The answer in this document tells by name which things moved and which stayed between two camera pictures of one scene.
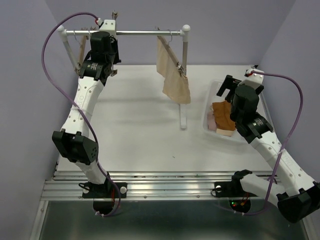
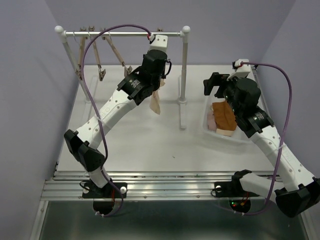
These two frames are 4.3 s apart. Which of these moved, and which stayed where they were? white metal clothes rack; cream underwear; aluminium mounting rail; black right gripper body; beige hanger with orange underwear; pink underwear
Moved: black right gripper body; cream underwear; beige hanger with orange underwear
Stayed: aluminium mounting rail; pink underwear; white metal clothes rack
